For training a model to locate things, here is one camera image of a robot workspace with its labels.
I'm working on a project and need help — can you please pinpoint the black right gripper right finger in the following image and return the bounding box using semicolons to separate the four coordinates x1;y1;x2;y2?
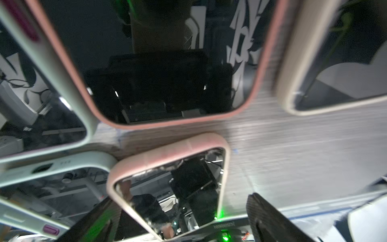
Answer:
246;193;314;242

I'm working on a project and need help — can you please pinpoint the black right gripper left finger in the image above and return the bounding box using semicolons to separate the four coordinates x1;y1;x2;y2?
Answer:
57;198;121;242

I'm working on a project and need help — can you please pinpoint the slim black smartphone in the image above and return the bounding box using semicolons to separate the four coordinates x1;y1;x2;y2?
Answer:
1;151;118;240

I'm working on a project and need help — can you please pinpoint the pink case smartphone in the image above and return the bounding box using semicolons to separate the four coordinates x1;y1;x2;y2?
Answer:
276;1;387;116

